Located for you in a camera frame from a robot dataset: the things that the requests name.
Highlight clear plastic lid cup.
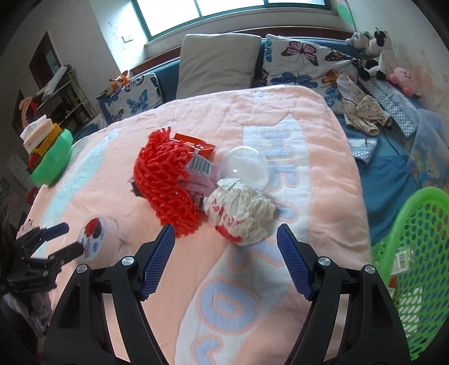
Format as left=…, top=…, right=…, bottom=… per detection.
left=217, top=145, right=271, bottom=192

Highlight hanging clothes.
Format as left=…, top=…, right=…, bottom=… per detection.
left=16, top=95, right=41, bottom=127

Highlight green bowl with toys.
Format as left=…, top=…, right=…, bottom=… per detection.
left=30, top=128, right=74, bottom=186

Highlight dark wooden door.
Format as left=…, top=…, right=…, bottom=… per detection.
left=28, top=31, right=62, bottom=92

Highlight grey blue patterned cloth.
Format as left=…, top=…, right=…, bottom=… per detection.
left=358, top=75, right=421, bottom=137

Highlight white wrapper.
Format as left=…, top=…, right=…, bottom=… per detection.
left=204, top=177, right=278, bottom=247

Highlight large butterfly print pillow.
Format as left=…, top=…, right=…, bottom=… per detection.
left=261, top=33, right=362, bottom=115

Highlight folded white pink towels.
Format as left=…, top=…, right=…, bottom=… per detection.
left=19, top=115, right=53, bottom=151

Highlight pink printed blanket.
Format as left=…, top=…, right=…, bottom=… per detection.
left=17, top=85, right=372, bottom=365

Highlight red snack wrapper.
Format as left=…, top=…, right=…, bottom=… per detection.
left=170, top=133, right=216, bottom=211

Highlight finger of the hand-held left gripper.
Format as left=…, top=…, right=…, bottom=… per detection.
left=17, top=222, right=70, bottom=253
left=30, top=243, right=85, bottom=272

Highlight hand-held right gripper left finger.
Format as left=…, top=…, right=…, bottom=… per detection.
left=41, top=224, right=176, bottom=365

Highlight small white patterned cloth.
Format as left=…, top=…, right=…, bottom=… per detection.
left=347, top=137, right=379, bottom=164

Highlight metal rack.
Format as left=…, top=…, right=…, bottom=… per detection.
left=35, top=65, right=92, bottom=123

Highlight orange fox toy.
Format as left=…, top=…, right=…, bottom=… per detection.
left=107, top=69, right=133, bottom=95

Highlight yogurt cup with berry lid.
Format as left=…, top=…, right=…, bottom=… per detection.
left=79, top=215, right=120, bottom=263

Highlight beige patterned baby clothes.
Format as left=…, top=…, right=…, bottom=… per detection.
left=336, top=74, right=393, bottom=137

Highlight green plastic mesh basket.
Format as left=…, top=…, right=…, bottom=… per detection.
left=370, top=187, right=449, bottom=364

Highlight grey plush toy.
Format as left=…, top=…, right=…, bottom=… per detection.
left=345, top=31, right=372, bottom=58

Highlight pink plush toy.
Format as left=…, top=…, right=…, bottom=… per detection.
left=389, top=65, right=423, bottom=97

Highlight clear plastic storage box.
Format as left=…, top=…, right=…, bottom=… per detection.
left=403, top=109, right=449, bottom=197

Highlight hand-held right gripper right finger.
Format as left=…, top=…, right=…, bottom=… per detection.
left=276, top=224, right=411, bottom=365

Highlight window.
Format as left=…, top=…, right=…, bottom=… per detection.
left=131, top=0, right=337, bottom=41

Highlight grey pillow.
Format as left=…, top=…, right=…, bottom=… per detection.
left=175, top=33, right=263, bottom=99

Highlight red foam fruit net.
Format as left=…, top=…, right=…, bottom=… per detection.
left=132, top=128, right=204, bottom=237

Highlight small butterfly print pillow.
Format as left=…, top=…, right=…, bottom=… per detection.
left=96, top=72, right=165, bottom=123

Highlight black white cow plush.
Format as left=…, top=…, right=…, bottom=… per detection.
left=358, top=26, right=395, bottom=83

